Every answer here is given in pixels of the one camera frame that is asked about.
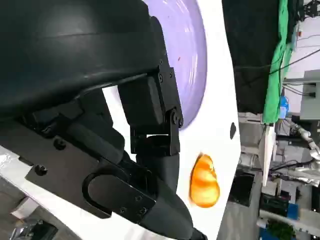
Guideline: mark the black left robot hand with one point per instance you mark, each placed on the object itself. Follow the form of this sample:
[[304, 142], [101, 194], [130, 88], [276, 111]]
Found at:
[[62, 62]]

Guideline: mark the orange toy bread roll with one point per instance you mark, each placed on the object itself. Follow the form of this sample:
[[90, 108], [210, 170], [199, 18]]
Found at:
[[203, 185]]

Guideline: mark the lilac plate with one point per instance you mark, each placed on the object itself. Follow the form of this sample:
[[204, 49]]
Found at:
[[186, 50]]

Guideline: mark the crumpled silver foil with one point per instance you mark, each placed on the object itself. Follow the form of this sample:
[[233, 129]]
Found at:
[[25, 231]]

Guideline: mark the black backdrop cloth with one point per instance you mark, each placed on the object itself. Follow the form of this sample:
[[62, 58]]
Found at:
[[250, 37]]

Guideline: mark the green cloth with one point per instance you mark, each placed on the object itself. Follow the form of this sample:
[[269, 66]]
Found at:
[[272, 100]]

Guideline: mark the black box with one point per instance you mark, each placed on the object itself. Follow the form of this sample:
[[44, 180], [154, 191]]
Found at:
[[242, 188]]

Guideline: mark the blue plastic bottle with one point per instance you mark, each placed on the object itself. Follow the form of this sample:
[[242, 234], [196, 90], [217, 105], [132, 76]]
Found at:
[[284, 107]]

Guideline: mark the grey metal cabinet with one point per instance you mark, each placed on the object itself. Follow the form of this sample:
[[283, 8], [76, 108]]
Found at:
[[310, 100]]

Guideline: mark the black equipment case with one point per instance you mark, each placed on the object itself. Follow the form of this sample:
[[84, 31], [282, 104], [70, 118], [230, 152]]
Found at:
[[275, 203]]

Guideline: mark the white pipe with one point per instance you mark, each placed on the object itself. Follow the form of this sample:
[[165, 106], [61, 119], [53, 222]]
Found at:
[[290, 221]]

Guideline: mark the white post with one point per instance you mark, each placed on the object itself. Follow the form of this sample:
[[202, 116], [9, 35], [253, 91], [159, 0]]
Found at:
[[267, 155]]

